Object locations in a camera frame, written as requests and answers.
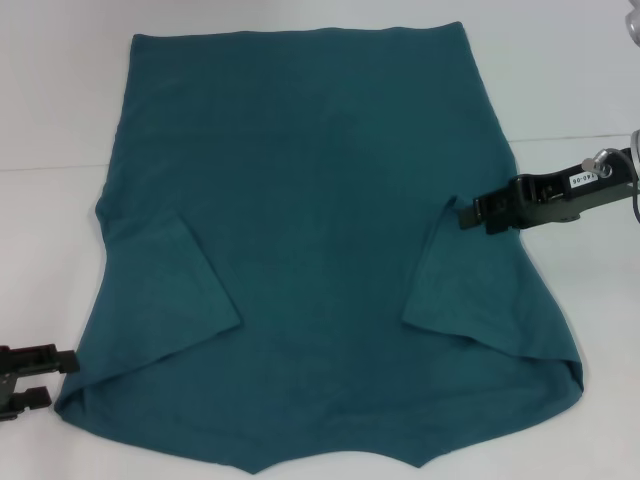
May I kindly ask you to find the teal blue t-shirt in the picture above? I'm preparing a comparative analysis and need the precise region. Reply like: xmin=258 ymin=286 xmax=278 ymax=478
xmin=53 ymin=19 xmax=587 ymax=476

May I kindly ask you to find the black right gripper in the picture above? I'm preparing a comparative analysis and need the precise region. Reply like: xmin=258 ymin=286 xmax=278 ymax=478
xmin=458 ymin=148 xmax=639 ymax=236

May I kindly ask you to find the dark right gripper cable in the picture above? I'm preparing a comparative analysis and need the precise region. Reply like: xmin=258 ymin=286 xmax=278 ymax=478
xmin=605 ymin=147 xmax=640 ymax=225

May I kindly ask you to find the silver cable plug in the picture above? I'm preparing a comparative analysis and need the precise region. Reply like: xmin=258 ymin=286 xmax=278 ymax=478
xmin=578 ymin=148 xmax=614 ymax=177

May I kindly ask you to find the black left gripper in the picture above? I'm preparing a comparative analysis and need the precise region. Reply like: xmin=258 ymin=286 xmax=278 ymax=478
xmin=0 ymin=342 xmax=81 ymax=420

